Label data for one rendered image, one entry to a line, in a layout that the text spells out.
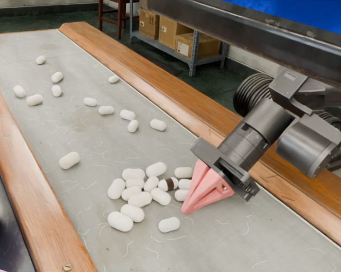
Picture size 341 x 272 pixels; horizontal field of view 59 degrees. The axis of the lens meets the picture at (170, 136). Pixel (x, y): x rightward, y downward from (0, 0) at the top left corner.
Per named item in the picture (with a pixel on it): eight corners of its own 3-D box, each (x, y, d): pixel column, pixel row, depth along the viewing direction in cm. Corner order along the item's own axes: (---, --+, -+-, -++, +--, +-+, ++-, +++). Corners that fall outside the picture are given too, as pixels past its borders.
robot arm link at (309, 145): (298, 83, 49) (293, 55, 42) (367, 121, 43) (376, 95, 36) (250, 140, 50) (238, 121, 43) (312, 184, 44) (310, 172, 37)
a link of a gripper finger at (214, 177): (184, 217, 40) (231, 165, 40) (154, 185, 45) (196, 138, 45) (202, 229, 45) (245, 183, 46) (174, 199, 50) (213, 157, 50)
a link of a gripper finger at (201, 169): (195, 230, 38) (244, 175, 39) (163, 195, 43) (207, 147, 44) (213, 241, 44) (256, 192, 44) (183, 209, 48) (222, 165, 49)
